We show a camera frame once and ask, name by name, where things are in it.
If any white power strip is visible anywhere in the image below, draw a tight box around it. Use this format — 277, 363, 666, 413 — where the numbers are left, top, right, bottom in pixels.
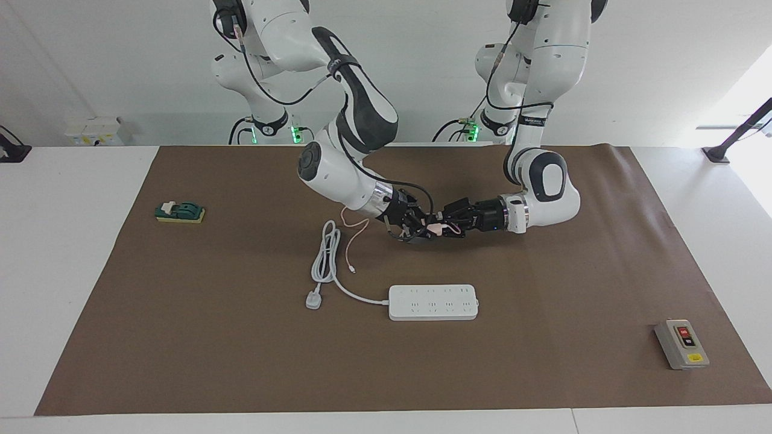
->
388, 284, 480, 322

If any white power cord with plug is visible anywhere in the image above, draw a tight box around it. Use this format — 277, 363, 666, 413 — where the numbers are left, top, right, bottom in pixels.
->
305, 219, 391, 311

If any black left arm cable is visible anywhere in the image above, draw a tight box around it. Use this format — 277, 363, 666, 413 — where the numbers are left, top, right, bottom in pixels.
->
485, 18, 557, 113

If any black base cable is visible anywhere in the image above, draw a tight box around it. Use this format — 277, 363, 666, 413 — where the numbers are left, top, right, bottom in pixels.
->
431, 90, 490, 144
227, 117, 258, 146

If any green knife switch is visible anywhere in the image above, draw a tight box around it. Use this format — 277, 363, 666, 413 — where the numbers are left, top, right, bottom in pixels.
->
154, 200, 207, 225

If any pink charging cable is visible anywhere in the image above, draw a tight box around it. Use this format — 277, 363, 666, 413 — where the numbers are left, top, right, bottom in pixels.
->
341, 206, 463, 275

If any grey on-off switch box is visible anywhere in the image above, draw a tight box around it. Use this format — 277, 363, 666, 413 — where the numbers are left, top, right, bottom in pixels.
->
654, 318, 711, 371

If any white wall socket box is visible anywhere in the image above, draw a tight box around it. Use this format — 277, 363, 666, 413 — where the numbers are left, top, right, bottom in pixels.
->
65, 116, 125, 147

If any brown table mat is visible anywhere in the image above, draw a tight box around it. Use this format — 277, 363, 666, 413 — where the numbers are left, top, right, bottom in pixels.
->
34, 145, 772, 417

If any black clamp bracket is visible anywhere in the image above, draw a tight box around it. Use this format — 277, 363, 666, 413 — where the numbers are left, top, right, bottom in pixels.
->
0, 125, 33, 163

